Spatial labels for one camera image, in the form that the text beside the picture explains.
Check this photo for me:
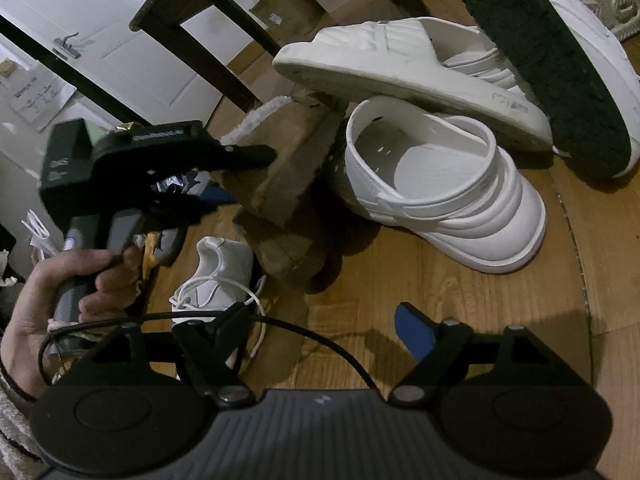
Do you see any person's left hand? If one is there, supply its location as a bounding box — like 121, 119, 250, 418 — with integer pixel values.
0, 247, 146, 396

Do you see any person's left forearm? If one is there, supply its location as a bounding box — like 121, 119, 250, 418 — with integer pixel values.
0, 362, 51, 480

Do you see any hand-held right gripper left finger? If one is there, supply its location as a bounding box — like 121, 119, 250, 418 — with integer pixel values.
90, 304, 253, 407

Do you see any cardboard box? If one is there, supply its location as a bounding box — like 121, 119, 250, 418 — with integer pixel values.
247, 0, 346, 36

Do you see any black cable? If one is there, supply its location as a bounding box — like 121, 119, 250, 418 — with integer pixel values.
37, 310, 383, 397

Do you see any white slide sandal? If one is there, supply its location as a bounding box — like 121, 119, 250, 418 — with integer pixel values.
272, 17, 555, 153

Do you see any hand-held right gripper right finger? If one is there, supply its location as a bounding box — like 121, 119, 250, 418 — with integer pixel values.
389, 302, 591, 408

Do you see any tan fleece-lined slipper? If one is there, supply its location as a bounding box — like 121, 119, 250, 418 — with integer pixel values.
220, 95, 351, 226
232, 200, 333, 293

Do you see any white clog with purple charms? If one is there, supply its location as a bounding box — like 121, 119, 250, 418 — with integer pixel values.
342, 95, 547, 275

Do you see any dark wooden rail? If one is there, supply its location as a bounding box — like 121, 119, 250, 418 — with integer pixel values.
0, 14, 157, 127

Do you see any pale knit shoe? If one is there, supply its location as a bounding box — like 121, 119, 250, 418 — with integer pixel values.
552, 0, 640, 45

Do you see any metal door handle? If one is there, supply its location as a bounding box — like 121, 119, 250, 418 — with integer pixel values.
52, 32, 83, 59

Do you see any printed paper sheet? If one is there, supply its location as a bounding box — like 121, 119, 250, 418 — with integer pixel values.
7, 67, 76, 131

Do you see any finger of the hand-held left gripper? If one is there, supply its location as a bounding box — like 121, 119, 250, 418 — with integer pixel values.
150, 194, 237, 227
215, 144, 279, 177

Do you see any dark wooden chair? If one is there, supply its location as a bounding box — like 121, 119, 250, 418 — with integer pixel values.
129, 0, 431, 113

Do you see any white strap sneaker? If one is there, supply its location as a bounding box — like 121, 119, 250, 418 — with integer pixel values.
169, 237, 268, 368
450, 0, 640, 179

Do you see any white paper scrap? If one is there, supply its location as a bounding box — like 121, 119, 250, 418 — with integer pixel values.
22, 209, 65, 262

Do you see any white door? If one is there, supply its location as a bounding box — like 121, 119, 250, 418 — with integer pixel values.
0, 0, 236, 126

